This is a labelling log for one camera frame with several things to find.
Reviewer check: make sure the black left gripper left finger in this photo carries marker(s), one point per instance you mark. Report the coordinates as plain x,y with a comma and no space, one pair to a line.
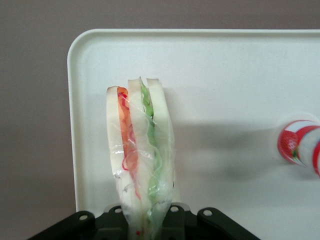
82,227

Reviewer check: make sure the plastic triangle sandwich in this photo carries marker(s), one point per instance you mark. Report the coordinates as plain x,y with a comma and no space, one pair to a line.
140,150

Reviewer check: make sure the red white yogurt cup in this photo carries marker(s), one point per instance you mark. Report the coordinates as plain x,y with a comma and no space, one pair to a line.
287,145

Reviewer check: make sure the brown table cover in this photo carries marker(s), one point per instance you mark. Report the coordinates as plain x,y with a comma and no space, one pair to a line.
32,100

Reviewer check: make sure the beige plastic tray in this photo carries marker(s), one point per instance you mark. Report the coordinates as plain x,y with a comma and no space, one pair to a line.
225,87

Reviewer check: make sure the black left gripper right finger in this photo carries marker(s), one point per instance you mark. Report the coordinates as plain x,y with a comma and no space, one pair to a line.
212,227

